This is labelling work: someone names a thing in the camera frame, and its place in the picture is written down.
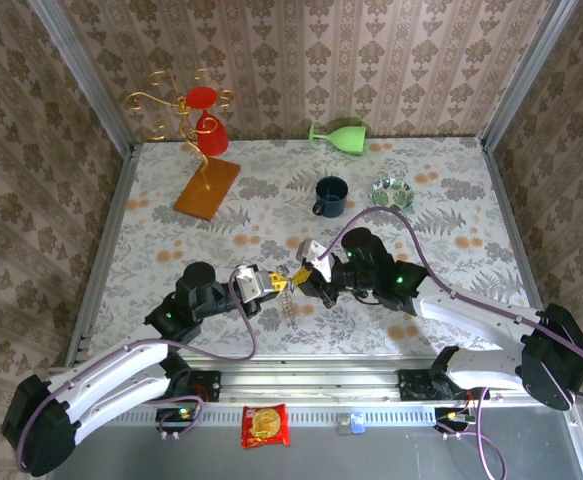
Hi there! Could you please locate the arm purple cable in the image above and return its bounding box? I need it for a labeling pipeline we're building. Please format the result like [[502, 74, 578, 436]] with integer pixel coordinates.
[[16, 279, 258, 474], [319, 205, 583, 480]]

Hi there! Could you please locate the green wine glass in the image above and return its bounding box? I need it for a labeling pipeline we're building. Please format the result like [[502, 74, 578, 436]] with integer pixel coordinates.
[[307, 121, 368, 157]]

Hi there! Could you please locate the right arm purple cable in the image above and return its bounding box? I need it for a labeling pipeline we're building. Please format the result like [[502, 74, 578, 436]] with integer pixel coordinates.
[[319, 205, 583, 480]]

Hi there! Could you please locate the small black controller board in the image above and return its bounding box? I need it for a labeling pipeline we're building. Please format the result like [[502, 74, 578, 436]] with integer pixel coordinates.
[[155, 407, 201, 427], [434, 407, 476, 432]]

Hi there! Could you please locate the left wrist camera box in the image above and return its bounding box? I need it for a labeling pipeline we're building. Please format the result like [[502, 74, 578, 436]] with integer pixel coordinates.
[[234, 264, 271, 304]]

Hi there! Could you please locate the gold wire rack wooden base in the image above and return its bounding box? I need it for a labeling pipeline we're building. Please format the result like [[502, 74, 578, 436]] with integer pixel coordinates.
[[124, 68, 242, 222]]

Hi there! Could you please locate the aluminium table side rail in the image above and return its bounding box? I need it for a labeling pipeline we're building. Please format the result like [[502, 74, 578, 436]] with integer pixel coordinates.
[[480, 139, 560, 361], [65, 143, 140, 359]]

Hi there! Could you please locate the small blue grey clip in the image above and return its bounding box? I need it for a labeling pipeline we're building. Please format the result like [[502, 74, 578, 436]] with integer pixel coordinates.
[[337, 412, 366, 435]]

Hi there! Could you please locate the small yellow object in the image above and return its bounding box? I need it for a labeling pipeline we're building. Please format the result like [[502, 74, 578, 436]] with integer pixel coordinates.
[[276, 264, 300, 329]]

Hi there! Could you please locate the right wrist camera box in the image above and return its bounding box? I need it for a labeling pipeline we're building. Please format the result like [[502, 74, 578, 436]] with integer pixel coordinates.
[[295, 238, 343, 284]]

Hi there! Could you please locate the red wine glass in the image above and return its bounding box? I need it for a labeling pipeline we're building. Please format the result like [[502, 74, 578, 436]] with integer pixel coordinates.
[[186, 85, 230, 154]]

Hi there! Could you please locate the red snack packet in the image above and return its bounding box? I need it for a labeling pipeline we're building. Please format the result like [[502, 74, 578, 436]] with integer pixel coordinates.
[[241, 403, 291, 450]]

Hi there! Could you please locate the perforated metal strip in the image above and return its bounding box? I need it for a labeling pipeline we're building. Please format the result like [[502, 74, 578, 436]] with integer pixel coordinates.
[[90, 404, 440, 427]]

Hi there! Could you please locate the aluminium frame post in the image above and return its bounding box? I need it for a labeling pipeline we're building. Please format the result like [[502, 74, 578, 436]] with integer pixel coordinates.
[[480, 0, 580, 146], [28, 0, 137, 151]]

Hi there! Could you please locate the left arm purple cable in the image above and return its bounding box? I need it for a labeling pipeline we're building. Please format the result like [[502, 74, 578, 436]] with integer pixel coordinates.
[[16, 279, 258, 474]]

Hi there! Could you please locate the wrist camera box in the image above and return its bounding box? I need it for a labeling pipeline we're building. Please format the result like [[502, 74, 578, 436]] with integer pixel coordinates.
[[295, 238, 343, 284], [234, 264, 271, 304]]

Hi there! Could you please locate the dark blue mug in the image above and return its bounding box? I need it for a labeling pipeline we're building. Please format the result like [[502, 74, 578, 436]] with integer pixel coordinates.
[[311, 175, 350, 219]]

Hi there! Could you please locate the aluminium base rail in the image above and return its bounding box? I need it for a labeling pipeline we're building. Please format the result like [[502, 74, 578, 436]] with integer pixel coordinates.
[[48, 357, 580, 406]]

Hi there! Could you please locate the leaf pattern bowl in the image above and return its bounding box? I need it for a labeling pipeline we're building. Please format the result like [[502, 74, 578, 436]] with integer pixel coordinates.
[[368, 176, 414, 214]]

